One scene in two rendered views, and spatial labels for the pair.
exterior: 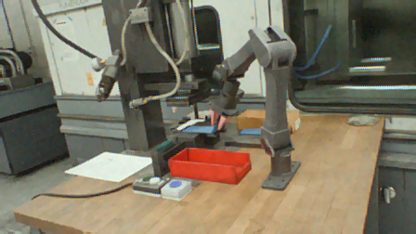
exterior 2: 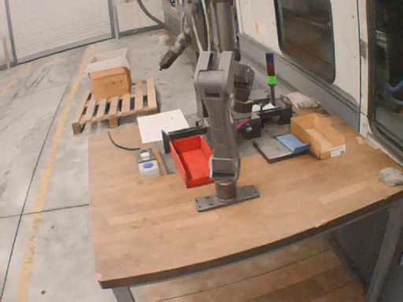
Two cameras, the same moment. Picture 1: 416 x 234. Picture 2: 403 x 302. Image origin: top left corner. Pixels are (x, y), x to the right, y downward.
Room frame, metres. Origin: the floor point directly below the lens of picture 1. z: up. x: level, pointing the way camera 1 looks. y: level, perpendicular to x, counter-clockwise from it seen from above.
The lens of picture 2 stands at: (0.24, -0.91, 1.60)
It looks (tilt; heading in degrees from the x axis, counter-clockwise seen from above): 27 degrees down; 47
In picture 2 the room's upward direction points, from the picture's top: 7 degrees counter-clockwise
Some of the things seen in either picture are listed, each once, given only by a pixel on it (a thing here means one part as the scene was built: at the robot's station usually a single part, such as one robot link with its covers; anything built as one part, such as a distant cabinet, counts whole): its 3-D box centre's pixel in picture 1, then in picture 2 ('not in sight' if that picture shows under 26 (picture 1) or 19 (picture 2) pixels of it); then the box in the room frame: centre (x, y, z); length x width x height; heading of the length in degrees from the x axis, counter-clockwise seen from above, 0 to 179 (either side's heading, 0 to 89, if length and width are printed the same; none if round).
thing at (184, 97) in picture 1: (171, 71); not in sight; (1.35, 0.12, 1.22); 0.26 x 0.18 x 0.30; 59
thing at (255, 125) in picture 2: (197, 139); (232, 128); (1.32, 0.05, 0.94); 0.20 x 0.10 x 0.07; 149
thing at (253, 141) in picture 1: (251, 137); (280, 147); (1.34, -0.17, 0.91); 0.17 x 0.16 x 0.02; 149
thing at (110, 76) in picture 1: (110, 73); (178, 47); (1.36, 0.35, 1.25); 0.19 x 0.07 x 0.19; 149
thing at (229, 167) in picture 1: (209, 164); (194, 160); (1.07, 0.01, 0.93); 0.25 x 0.12 x 0.06; 59
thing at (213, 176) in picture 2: (277, 143); (224, 168); (0.99, -0.20, 1.00); 0.09 x 0.06 x 0.06; 114
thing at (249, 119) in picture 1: (267, 122); (317, 135); (1.47, -0.27, 0.93); 0.25 x 0.13 x 0.08; 59
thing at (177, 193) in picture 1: (176, 193); (149, 172); (0.95, 0.12, 0.90); 0.07 x 0.07 x 0.06; 59
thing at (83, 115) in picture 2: not in sight; (116, 102); (2.62, 3.02, 0.07); 1.20 x 1.00 x 0.14; 52
